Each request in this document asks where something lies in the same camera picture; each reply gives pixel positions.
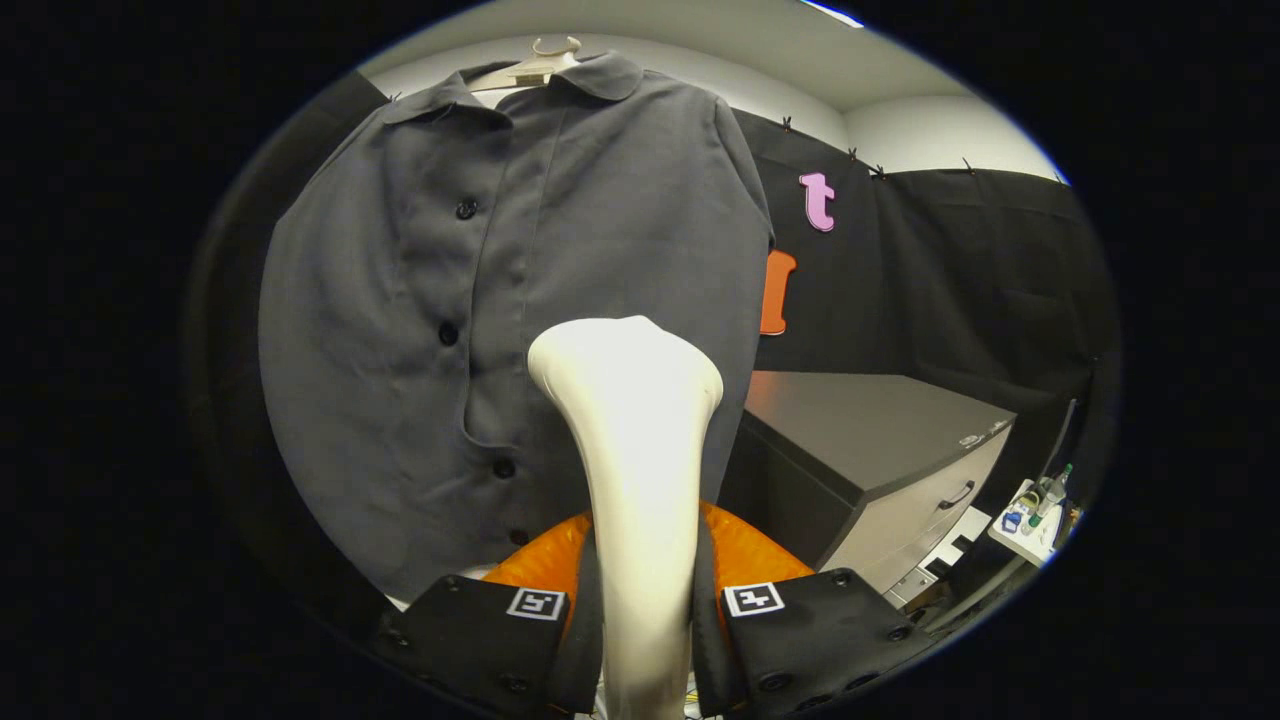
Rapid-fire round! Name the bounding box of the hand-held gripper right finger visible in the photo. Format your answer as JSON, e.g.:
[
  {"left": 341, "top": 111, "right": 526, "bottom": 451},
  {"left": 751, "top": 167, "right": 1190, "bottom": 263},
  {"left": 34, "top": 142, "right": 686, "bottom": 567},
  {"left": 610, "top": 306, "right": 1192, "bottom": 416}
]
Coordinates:
[{"left": 691, "top": 499, "right": 938, "bottom": 718}]

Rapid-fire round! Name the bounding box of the black backdrop cloth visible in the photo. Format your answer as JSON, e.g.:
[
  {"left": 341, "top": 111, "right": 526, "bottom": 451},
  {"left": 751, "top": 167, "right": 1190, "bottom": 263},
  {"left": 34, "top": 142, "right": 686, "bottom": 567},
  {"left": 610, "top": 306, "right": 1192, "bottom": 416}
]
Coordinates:
[{"left": 188, "top": 68, "right": 1123, "bottom": 626}]

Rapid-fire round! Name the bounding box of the grey button-up shirt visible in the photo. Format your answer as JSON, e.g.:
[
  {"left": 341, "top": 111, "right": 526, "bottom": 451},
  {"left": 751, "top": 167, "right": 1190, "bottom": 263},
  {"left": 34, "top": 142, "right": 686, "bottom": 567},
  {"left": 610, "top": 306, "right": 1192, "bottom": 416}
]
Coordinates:
[{"left": 257, "top": 50, "right": 777, "bottom": 607}]

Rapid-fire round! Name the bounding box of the clear plastic bottle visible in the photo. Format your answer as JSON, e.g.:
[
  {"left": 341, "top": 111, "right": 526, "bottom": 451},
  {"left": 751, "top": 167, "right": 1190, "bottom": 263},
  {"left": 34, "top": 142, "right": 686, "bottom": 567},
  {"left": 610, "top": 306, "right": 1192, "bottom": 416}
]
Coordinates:
[{"left": 1034, "top": 462, "right": 1074, "bottom": 518}]

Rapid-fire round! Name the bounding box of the cream clothes hanger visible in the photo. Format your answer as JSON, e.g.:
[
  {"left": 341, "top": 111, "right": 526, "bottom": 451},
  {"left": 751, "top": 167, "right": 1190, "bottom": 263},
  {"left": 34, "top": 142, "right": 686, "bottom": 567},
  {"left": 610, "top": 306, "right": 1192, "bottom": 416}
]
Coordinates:
[{"left": 467, "top": 35, "right": 584, "bottom": 94}]

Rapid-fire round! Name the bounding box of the rectangular ceiling light panel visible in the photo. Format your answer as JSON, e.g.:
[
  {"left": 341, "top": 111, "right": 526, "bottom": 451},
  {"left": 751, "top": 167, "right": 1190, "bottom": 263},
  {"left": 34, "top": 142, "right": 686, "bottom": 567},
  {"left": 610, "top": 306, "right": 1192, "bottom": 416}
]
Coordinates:
[{"left": 798, "top": 0, "right": 867, "bottom": 30}]

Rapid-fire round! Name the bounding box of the white garment steamer head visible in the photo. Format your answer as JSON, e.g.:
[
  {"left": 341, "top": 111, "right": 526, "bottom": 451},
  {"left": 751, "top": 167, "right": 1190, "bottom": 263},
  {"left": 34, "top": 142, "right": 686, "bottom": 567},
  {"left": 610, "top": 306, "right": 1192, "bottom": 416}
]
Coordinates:
[{"left": 526, "top": 315, "right": 725, "bottom": 720}]

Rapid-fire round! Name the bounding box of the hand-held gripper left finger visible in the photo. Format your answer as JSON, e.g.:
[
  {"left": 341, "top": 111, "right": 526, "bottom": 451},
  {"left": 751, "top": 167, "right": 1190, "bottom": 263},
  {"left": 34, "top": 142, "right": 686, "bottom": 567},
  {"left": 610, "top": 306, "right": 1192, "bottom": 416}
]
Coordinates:
[{"left": 375, "top": 511, "right": 607, "bottom": 717}]

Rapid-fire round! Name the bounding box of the beige cabinet with dark top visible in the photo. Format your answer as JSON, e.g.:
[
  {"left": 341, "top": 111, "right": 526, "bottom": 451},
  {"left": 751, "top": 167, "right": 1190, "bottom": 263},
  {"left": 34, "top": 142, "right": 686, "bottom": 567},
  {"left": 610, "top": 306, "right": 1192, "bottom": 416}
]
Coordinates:
[{"left": 717, "top": 370, "right": 1018, "bottom": 607}]

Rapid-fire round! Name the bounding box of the small white side table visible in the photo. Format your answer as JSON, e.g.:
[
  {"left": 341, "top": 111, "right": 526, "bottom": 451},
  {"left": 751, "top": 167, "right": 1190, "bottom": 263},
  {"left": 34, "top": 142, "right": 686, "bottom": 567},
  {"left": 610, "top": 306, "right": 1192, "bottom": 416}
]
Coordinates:
[{"left": 987, "top": 477, "right": 1078, "bottom": 568}]

